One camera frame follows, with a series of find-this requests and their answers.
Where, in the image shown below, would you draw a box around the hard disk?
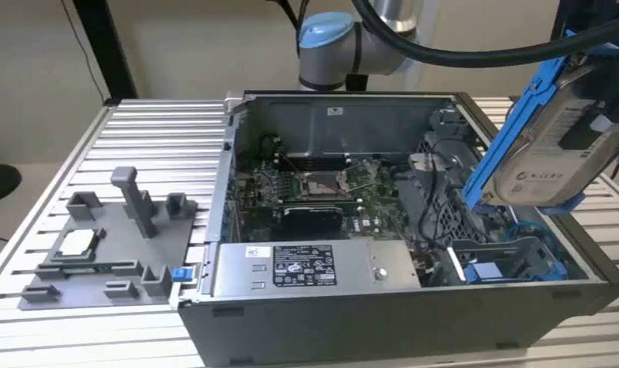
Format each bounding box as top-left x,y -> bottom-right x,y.
465,28 -> 619,218

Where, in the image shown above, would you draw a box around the grey disk bay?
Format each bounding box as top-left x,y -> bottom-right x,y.
450,235 -> 570,287

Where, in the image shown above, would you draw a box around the empty blue disk carrier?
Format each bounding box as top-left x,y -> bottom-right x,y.
464,261 -> 569,284

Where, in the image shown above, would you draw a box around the grey perforated drive cage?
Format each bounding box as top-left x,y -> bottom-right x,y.
396,130 -> 498,248

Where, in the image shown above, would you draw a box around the green Dell motherboard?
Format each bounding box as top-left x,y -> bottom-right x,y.
235,153 -> 418,246

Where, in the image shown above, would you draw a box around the silver power supply unit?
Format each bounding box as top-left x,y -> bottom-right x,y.
209,241 -> 424,299

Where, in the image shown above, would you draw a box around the CPU socket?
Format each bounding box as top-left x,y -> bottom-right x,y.
297,170 -> 355,199

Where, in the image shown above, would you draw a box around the dark grey PC case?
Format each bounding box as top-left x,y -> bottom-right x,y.
179,90 -> 619,368

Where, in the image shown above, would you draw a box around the grey parts rack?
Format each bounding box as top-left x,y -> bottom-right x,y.
16,166 -> 201,311

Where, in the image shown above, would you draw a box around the green RAM stick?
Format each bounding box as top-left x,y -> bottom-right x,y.
47,261 -> 139,272

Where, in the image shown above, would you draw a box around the silver CPU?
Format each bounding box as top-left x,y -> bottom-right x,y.
57,231 -> 100,257

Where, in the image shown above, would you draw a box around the black round stand base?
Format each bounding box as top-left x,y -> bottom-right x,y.
0,163 -> 24,206

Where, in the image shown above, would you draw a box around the thick black hose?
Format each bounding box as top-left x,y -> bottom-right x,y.
351,0 -> 619,69

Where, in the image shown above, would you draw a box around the light blue disk wire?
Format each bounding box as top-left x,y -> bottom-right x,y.
508,221 -> 541,250

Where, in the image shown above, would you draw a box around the black cable in case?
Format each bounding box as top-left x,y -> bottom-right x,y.
420,140 -> 476,254

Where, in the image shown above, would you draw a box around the black frame post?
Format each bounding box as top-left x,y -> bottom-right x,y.
77,0 -> 140,101

